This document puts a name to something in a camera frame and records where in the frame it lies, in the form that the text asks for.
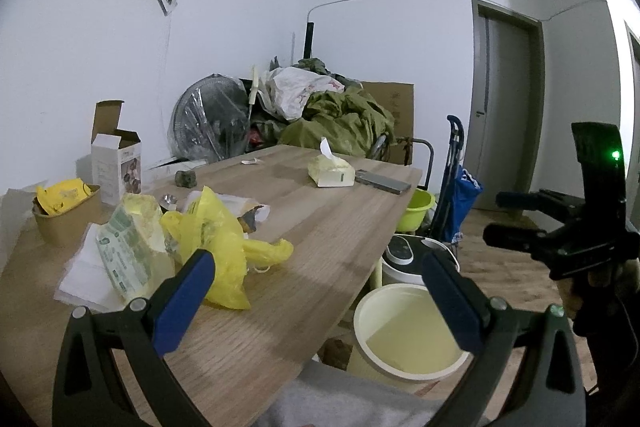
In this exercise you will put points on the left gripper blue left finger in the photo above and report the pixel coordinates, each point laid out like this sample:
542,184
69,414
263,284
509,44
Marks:
88,388

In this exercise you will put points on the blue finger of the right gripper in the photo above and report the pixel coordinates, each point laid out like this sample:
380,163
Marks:
515,201
513,238

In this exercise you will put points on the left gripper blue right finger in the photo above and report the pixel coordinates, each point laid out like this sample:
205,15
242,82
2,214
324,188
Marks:
547,388

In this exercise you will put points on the yellow plastic bag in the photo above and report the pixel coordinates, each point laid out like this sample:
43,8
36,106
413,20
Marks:
209,224

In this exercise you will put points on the cream round trash bin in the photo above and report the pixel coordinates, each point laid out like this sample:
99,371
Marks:
402,340

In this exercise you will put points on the blue shopping trolley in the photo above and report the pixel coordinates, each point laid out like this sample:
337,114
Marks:
458,192

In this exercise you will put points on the grey door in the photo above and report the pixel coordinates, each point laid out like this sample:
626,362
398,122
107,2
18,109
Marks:
507,101

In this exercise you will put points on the lime green basin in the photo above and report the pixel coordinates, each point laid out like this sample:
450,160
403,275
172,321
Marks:
416,211

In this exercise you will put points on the white black foot bath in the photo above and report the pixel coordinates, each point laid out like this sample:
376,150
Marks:
403,257

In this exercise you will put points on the brown cardboard sheet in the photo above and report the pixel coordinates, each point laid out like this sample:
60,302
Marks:
398,99

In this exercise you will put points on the olive green clothes pile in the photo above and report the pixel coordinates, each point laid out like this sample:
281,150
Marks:
351,121

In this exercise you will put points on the cream tissue box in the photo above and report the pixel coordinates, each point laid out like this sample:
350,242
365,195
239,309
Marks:
328,170

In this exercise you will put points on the small dark green object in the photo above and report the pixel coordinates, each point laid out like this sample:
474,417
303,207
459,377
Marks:
186,178

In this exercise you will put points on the white open product box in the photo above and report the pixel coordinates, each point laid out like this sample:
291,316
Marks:
115,154

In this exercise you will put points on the white printed plastic bag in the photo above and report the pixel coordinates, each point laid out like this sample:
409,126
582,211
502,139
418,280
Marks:
284,92

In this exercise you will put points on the small white wrapper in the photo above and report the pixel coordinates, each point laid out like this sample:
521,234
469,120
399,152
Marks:
251,162

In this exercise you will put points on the plastic wrapped black fan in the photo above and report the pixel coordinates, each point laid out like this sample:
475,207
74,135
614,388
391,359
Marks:
210,120

